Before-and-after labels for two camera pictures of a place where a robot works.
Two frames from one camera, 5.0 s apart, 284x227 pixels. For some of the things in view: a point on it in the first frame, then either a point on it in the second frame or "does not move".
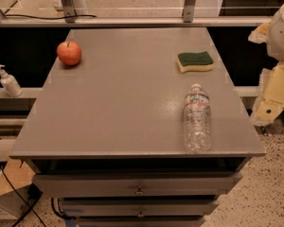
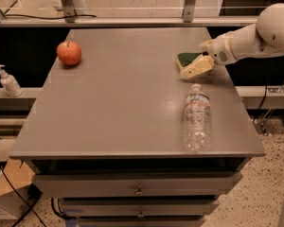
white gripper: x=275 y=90 -> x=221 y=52
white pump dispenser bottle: x=8 y=82 does not move
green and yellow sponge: x=194 y=61 does not move
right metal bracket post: x=188 y=8 does not move
